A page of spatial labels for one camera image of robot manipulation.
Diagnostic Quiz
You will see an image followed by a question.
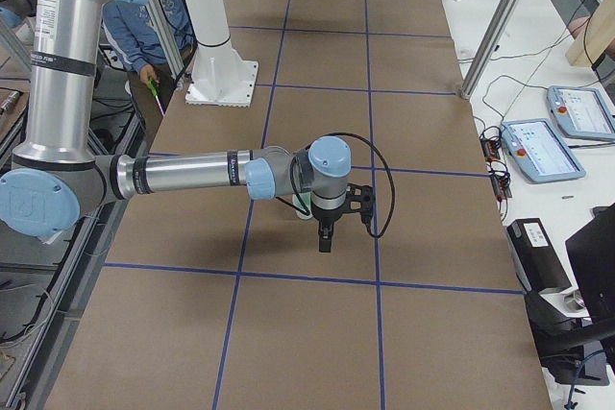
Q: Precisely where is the black monitor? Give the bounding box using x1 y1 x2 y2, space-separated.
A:
566 205 614 321

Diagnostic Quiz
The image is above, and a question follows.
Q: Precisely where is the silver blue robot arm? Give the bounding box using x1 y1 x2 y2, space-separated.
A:
1 0 351 253

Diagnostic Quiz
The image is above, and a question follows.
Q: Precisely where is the green plastic cup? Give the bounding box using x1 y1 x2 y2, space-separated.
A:
292 192 312 220

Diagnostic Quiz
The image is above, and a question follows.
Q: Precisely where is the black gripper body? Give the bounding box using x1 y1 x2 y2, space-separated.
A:
311 197 345 236

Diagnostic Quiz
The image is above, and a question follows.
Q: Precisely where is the person in blue hoodie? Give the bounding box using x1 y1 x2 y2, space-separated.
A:
103 0 193 84

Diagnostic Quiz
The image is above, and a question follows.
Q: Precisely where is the near blue teach pendant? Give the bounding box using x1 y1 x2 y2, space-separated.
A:
502 118 586 183

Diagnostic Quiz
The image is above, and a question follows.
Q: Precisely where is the far blue teach pendant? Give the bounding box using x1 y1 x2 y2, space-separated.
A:
547 85 614 142

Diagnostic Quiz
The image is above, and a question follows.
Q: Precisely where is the green handled tool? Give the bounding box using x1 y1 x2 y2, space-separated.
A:
147 78 165 115

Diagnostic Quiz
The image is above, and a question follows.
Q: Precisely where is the aluminium frame post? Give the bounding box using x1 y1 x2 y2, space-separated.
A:
459 0 519 100

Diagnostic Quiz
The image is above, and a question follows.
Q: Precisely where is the black box with label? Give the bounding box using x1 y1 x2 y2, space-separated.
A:
506 218 572 295

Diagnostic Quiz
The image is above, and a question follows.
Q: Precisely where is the blue teach pendant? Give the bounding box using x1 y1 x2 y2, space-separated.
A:
502 118 586 183
547 85 614 142

